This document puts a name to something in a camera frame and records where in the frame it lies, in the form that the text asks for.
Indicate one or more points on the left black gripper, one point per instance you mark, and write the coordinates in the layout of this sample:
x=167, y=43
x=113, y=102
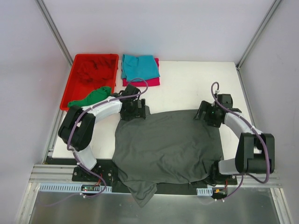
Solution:
x=139, y=109

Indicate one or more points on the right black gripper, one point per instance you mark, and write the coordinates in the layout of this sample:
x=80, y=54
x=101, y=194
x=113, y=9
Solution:
x=202, y=112

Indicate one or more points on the grey t shirt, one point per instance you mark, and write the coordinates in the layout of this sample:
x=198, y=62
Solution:
x=166, y=147

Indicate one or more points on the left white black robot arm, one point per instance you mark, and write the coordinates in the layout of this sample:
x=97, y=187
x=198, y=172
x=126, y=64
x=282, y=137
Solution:
x=76, y=130

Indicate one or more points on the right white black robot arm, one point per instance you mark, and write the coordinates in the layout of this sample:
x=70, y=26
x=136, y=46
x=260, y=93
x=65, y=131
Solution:
x=255, y=152

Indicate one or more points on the green t shirt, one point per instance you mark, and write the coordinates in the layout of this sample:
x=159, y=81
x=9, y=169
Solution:
x=93, y=97

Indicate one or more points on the folded magenta t shirt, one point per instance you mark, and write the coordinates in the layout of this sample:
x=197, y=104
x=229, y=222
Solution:
x=150, y=82

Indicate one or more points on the folded teal t shirt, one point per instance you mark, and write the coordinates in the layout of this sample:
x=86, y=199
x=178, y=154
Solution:
x=144, y=67

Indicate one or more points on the red t shirt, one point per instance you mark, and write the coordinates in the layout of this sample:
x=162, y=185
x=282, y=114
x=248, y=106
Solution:
x=99, y=70

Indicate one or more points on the red plastic bin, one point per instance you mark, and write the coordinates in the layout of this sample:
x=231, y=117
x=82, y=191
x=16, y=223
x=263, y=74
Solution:
x=76, y=90

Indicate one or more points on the right aluminium rail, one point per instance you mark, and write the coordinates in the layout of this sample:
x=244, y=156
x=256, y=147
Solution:
x=255, y=86

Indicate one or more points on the aluminium rail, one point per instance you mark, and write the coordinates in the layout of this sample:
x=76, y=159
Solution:
x=255, y=86
x=53, y=136

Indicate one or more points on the right white cable duct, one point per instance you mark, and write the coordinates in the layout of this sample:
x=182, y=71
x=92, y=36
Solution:
x=204, y=191

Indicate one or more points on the white cable duct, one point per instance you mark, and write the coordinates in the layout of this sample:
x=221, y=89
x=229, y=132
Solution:
x=74, y=188
x=204, y=191

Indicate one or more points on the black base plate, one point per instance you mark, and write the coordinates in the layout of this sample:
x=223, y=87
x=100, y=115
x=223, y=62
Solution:
x=109, y=172

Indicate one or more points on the left aluminium rail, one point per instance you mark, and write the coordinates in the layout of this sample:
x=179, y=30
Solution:
x=53, y=136

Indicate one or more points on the left white cable duct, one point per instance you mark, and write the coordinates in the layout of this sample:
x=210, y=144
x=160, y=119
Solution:
x=74, y=188

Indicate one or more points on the left aluminium frame post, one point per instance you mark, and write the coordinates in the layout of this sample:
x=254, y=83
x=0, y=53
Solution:
x=54, y=30

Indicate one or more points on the aluminium frame post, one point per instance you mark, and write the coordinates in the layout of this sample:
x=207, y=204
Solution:
x=54, y=30
x=262, y=26

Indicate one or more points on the right aluminium frame post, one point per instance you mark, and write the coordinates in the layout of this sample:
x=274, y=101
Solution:
x=262, y=26

